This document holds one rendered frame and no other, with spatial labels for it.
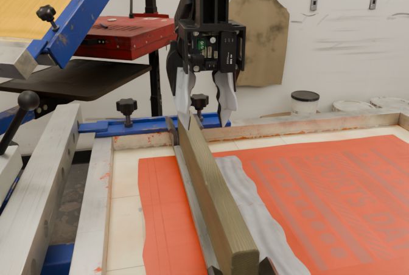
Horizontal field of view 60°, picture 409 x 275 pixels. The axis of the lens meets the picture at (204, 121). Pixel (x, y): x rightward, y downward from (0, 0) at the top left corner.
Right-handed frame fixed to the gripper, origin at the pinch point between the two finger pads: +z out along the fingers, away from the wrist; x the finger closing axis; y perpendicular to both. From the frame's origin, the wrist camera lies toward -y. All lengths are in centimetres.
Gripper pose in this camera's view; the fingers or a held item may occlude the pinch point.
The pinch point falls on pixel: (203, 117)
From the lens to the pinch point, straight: 51.0
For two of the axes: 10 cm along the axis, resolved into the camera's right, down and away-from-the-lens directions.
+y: 1.9, 3.8, -9.0
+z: 0.0, 9.2, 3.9
